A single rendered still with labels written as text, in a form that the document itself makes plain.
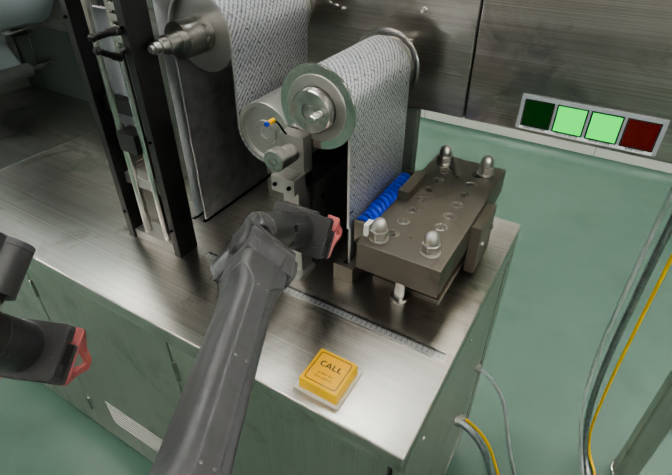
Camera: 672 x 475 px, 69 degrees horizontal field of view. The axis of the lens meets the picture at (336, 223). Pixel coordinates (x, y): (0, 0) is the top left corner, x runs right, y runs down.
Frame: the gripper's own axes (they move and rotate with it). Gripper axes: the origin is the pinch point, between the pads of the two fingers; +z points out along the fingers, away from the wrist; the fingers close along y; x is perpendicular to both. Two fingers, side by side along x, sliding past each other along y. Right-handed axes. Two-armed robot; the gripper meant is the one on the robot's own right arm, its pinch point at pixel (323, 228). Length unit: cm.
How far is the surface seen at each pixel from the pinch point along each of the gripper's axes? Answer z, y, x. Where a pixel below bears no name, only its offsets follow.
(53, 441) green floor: 33, -93, -106
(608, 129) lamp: 28, 37, 30
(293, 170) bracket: 0.8, -9.1, 7.9
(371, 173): 12.9, 0.6, 10.8
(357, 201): 10.1, 0.6, 5.2
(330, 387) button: -7.6, 11.8, -21.9
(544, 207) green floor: 231, 22, 13
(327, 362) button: -4.3, 8.9, -19.9
